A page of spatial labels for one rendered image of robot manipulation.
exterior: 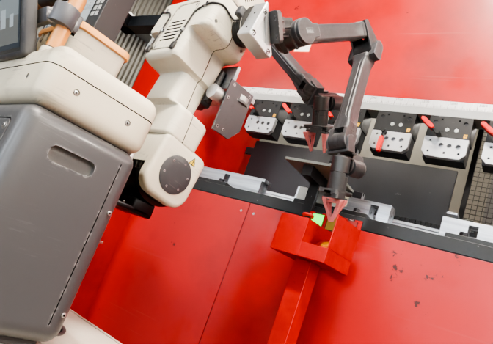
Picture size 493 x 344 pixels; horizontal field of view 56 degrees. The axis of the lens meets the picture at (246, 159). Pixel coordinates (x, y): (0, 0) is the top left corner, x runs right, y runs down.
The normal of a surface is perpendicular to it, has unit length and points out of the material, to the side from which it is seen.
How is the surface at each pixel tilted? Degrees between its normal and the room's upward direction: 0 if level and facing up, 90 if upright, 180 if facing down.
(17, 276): 90
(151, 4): 90
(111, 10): 90
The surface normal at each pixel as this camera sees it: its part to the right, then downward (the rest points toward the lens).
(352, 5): -0.48, -0.40
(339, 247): 0.74, 0.10
